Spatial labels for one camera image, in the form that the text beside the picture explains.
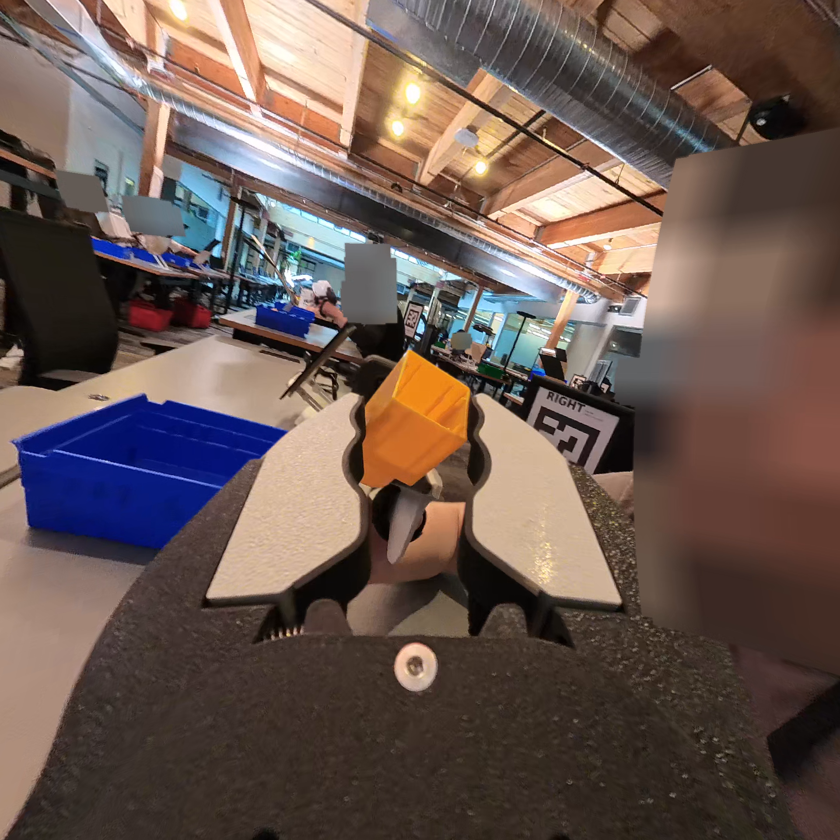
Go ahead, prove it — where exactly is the black dome camera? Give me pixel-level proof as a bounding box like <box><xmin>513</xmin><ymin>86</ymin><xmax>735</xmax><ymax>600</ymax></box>
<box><xmin>748</xmin><ymin>97</ymin><xmax>795</xmax><ymax>140</ymax></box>

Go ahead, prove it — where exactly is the silver ventilation duct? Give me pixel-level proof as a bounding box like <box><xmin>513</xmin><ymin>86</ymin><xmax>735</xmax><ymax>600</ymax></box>
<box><xmin>367</xmin><ymin>0</ymin><xmax>742</xmax><ymax>188</ymax></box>

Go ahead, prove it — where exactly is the person's right hand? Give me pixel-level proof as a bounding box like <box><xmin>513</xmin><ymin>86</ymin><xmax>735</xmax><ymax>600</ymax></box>
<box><xmin>366</xmin><ymin>502</ymin><xmax>468</xmax><ymax>586</ymax></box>

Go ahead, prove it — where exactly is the blue plastic bin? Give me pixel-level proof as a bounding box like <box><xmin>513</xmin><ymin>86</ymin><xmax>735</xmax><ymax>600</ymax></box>
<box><xmin>255</xmin><ymin>302</ymin><xmax>316</xmax><ymax>339</ymax></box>
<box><xmin>12</xmin><ymin>394</ymin><xmax>290</xmax><ymax>550</ymax></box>

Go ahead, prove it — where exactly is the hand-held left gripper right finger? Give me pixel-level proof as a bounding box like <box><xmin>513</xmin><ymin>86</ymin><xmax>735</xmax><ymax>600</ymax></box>
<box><xmin>459</xmin><ymin>392</ymin><xmax>624</xmax><ymax>636</ymax></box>

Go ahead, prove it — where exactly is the black chest strap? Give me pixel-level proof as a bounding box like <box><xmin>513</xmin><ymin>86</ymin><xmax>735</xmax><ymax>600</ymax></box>
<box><xmin>766</xmin><ymin>696</ymin><xmax>840</xmax><ymax>778</ymax></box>

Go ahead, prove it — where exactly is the black slanted stand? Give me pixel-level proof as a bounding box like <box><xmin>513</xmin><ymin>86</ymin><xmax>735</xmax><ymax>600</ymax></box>
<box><xmin>281</xmin><ymin>325</ymin><xmax>358</xmax><ymax>401</ymax></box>

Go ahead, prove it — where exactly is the background desk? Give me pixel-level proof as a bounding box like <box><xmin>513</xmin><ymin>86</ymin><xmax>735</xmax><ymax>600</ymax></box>
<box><xmin>92</xmin><ymin>236</ymin><xmax>231</xmax><ymax>316</ymax></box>
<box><xmin>433</xmin><ymin>351</ymin><xmax>526</xmax><ymax>401</ymax></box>
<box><xmin>217</xmin><ymin>308</ymin><xmax>363</xmax><ymax>363</ymax></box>

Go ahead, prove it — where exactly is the black office chair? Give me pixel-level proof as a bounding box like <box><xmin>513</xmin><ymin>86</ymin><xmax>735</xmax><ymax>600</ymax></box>
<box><xmin>0</xmin><ymin>210</ymin><xmax>120</xmax><ymax>388</ymax></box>

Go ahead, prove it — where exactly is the framed tag sign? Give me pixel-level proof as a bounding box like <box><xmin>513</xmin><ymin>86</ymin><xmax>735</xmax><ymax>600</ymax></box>
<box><xmin>525</xmin><ymin>375</ymin><xmax>635</xmax><ymax>475</ymax></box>

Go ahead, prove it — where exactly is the orange mega block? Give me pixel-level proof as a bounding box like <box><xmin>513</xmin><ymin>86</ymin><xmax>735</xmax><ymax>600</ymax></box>
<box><xmin>360</xmin><ymin>349</ymin><xmax>473</xmax><ymax>491</ymax></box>

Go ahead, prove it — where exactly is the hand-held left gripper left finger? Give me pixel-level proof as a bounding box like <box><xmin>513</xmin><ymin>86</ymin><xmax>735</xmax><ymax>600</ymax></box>
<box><xmin>205</xmin><ymin>392</ymin><xmax>368</xmax><ymax>634</ymax></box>

